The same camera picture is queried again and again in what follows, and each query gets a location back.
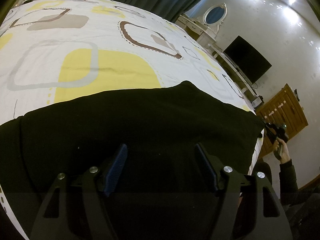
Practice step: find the bed with patterned sheet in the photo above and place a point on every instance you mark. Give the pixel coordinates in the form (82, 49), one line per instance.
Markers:
(75, 42)

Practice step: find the small black device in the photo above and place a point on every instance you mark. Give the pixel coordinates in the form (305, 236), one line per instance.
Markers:
(257, 101)

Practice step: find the white vanity table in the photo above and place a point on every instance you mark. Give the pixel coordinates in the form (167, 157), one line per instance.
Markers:
(197, 30)

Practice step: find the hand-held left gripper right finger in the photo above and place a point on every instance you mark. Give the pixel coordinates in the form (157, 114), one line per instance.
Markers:
(207, 167)

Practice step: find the black pants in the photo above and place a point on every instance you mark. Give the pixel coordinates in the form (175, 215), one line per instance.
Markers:
(150, 120)

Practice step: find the oval white-framed mirror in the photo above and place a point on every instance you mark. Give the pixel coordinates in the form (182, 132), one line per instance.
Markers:
(215, 13)

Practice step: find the black flat television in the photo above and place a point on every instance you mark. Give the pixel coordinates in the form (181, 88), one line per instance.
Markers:
(246, 58)

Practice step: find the white television stand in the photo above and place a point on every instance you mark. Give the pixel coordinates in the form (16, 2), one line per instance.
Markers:
(235, 68)

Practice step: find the person's right hand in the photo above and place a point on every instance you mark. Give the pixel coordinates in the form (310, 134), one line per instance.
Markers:
(285, 152)

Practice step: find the wooden door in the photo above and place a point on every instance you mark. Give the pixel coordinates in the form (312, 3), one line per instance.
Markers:
(287, 112)

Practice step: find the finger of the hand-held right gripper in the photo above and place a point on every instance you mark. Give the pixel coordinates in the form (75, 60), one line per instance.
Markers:
(268, 130)

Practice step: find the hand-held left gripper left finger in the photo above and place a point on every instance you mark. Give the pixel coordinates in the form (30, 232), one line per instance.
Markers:
(116, 170)

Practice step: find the person's right forearm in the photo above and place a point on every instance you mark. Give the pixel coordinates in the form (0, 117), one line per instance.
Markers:
(288, 177)

